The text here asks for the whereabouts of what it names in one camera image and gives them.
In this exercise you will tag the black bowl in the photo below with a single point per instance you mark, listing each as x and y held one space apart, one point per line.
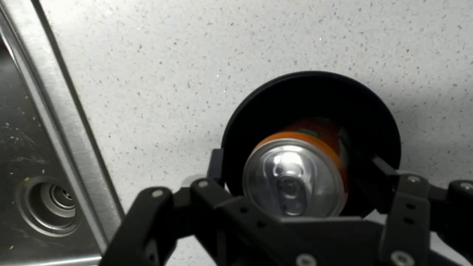
371 128

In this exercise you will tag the stainless steel double sink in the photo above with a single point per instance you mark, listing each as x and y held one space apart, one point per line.
57 205

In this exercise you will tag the orange soda can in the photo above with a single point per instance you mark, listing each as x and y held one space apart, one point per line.
300 170

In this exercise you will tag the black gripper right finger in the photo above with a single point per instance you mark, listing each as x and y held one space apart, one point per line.
414 209

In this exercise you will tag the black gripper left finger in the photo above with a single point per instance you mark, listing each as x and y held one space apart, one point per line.
158 218

